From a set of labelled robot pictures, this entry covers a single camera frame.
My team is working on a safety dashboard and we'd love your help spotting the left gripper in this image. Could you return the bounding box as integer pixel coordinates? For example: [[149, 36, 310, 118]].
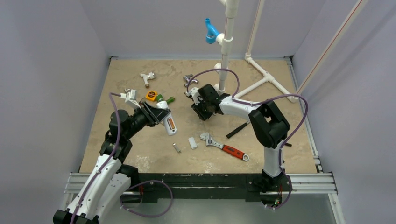
[[124, 101, 170, 140]]

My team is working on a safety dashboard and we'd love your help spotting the orange battery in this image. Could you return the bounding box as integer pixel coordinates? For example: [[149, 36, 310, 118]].
[[167, 118, 175, 131]]

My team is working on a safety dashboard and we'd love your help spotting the white remote control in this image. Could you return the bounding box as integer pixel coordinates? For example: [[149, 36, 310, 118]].
[[156, 100, 177, 136]]

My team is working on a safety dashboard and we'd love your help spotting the white battery cover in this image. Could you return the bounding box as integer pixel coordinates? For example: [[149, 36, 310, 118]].
[[188, 137, 198, 149]]

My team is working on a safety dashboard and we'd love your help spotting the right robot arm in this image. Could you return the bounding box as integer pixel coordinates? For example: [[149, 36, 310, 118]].
[[185, 84, 290, 190]]

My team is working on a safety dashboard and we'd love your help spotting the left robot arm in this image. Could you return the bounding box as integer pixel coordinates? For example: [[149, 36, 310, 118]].
[[53, 103, 171, 224]]

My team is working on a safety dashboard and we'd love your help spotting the green plastic faucet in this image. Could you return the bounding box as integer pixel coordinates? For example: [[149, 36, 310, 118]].
[[155, 94, 175, 104]]

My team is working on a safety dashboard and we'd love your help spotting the yellow tape measure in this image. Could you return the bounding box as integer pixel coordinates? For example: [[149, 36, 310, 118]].
[[145, 91, 157, 102]]

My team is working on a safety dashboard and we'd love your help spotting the chrome metal faucet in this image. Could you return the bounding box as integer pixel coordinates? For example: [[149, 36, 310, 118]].
[[183, 74, 199, 87]]

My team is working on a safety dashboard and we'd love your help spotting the red adjustable wrench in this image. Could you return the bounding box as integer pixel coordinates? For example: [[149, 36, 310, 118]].
[[200, 133, 250, 161]]

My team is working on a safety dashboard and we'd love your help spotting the silver sfp module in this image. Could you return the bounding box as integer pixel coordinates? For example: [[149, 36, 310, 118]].
[[173, 143, 181, 154]]

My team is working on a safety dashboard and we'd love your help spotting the blue pipe valve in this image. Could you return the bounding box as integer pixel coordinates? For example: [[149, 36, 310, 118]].
[[205, 18, 220, 44]]

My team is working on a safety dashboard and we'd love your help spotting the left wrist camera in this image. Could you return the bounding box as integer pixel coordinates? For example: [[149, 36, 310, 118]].
[[120, 89, 141, 110]]

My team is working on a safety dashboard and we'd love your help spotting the black handled hammer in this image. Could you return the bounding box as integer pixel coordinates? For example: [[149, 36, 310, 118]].
[[226, 121, 250, 139]]

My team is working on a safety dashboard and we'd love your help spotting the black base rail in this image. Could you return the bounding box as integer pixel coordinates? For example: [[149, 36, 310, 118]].
[[120, 173, 291, 206]]

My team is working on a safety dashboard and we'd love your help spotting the white pvc pipe frame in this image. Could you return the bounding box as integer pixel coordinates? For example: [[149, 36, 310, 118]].
[[214, 0, 297, 103]]

